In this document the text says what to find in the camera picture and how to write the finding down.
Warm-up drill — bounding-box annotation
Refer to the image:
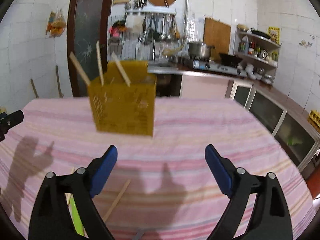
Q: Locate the green frog handle utensil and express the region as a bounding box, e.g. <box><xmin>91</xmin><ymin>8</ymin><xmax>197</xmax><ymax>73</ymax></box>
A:
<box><xmin>67</xmin><ymin>194</ymin><xmax>85</xmax><ymax>237</ymax></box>

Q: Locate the kitchen counter cabinet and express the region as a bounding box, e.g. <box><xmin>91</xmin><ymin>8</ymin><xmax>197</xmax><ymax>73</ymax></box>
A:
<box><xmin>148</xmin><ymin>62</ymin><xmax>319</xmax><ymax>179</ymax></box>

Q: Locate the wooden chopstick lying near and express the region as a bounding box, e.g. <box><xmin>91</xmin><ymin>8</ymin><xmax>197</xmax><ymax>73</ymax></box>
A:
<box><xmin>103</xmin><ymin>179</ymin><xmax>131</xmax><ymax>222</ymax></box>

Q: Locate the chopstick in holder left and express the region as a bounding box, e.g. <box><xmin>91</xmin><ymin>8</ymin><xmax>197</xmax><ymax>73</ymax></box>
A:
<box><xmin>69</xmin><ymin>51</ymin><xmax>91</xmax><ymax>86</ymax></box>

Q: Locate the chopstick in holder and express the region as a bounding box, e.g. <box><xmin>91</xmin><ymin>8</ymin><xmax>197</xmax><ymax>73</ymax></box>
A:
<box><xmin>96</xmin><ymin>41</ymin><xmax>104</xmax><ymax>86</ymax></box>
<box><xmin>111</xmin><ymin>52</ymin><xmax>131</xmax><ymax>87</ymax></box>
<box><xmin>69</xmin><ymin>51</ymin><xmax>91</xmax><ymax>86</ymax></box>

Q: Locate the hanging snack bag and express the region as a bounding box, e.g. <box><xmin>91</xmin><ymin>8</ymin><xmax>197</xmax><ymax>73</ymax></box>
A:
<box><xmin>46</xmin><ymin>9</ymin><xmax>67</xmax><ymax>37</ymax></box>

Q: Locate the yellow perforated utensil holder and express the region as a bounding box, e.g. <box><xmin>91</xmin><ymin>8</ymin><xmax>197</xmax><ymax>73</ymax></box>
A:
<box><xmin>87</xmin><ymin>61</ymin><xmax>157</xmax><ymax>136</ymax></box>

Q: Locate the chopstick in holder middle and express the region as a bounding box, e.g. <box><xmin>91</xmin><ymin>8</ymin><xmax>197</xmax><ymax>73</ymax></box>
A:
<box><xmin>96</xmin><ymin>41</ymin><xmax>104</xmax><ymax>86</ymax></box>

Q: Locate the pink striped tablecloth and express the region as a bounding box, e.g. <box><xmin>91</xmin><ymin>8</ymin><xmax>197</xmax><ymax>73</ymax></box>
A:
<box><xmin>1</xmin><ymin>98</ymin><xmax>316</xmax><ymax>239</ymax></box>

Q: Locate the chopstick in holder right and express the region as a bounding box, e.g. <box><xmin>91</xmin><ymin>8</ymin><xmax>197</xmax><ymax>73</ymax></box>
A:
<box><xmin>111</xmin><ymin>52</ymin><xmax>131</xmax><ymax>87</ymax></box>

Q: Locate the dark glass door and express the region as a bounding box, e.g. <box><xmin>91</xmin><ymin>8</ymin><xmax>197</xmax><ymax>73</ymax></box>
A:
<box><xmin>66</xmin><ymin>0</ymin><xmax>116</xmax><ymax>98</ymax></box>

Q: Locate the black wok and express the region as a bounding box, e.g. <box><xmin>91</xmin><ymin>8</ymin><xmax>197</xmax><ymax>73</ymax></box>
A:
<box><xmin>219</xmin><ymin>53</ymin><xmax>242</xmax><ymax>68</ymax></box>

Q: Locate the gas stove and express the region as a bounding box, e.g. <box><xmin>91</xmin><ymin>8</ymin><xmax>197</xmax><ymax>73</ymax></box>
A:
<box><xmin>191</xmin><ymin>60</ymin><xmax>247</xmax><ymax>77</ymax></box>

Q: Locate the hanging utensil rack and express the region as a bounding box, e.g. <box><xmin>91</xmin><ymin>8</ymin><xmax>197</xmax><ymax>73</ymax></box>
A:
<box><xmin>125</xmin><ymin>6</ymin><xmax>177</xmax><ymax>44</ymax></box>

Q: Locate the steel cooking pot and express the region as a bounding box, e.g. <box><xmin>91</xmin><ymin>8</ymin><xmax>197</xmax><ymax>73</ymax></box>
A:
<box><xmin>188</xmin><ymin>42</ymin><xmax>215</xmax><ymax>60</ymax></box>

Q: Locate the wooden cutting board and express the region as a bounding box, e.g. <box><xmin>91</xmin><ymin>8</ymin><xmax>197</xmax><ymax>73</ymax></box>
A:
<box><xmin>203</xmin><ymin>18</ymin><xmax>231</xmax><ymax>55</ymax></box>

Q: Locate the corner wall shelf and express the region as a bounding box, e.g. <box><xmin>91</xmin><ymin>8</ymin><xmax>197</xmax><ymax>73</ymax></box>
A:
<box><xmin>233</xmin><ymin>24</ymin><xmax>281</xmax><ymax>85</ymax></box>

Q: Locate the yellow wall poster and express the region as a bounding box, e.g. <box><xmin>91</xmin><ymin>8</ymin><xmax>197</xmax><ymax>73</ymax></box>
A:
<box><xmin>268</xmin><ymin>27</ymin><xmax>280</xmax><ymax>45</ymax></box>

